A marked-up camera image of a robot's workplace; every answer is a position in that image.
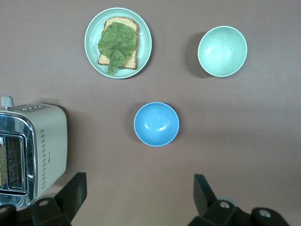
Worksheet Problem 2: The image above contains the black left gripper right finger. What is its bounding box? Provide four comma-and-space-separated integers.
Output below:
187, 173, 253, 226

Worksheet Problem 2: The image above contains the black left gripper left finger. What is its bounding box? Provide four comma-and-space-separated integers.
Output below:
30, 172, 87, 226

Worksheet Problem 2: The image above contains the blue bowl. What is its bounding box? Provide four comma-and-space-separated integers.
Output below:
133, 101, 180, 147

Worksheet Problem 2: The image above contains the light green bowl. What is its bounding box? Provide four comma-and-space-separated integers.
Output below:
197, 25, 248, 78

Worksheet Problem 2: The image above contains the cream and chrome toaster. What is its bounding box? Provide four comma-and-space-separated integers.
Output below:
0, 95, 69, 209

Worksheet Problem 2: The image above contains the wholegrain bread slice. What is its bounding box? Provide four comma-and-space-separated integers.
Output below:
98, 16, 140, 70

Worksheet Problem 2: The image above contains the light green ribbed plate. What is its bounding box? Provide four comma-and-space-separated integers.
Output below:
84, 7, 153, 80

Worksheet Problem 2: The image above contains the green lettuce leaf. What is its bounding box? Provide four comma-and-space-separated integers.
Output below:
97, 22, 139, 76

